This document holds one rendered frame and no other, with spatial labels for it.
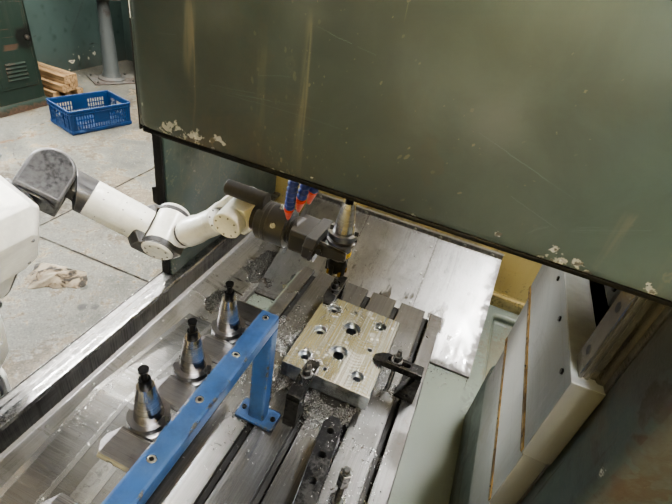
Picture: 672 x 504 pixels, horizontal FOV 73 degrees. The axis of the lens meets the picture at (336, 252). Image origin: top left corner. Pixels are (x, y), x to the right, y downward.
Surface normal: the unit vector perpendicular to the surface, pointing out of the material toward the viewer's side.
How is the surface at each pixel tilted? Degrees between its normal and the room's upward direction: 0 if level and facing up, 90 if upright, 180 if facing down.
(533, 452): 90
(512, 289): 90
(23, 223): 69
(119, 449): 0
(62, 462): 8
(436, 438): 0
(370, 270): 24
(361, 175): 90
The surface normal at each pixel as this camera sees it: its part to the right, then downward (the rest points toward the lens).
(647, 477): -0.37, 0.49
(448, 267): 0.00, -0.54
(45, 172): 0.59, -0.18
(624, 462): -0.91, 0.11
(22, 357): 0.16, -0.81
